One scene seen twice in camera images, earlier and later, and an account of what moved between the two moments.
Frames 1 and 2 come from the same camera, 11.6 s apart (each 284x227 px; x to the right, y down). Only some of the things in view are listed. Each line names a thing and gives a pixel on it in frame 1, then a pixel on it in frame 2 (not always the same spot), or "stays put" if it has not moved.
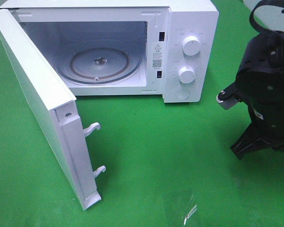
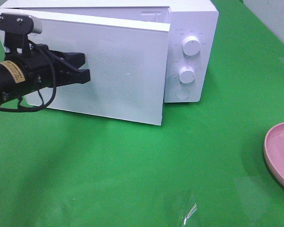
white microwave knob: (187, 74) stays put
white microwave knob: (190, 45) stays put
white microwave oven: (54, 104) to (127, 60)
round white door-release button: (182, 93) stays put
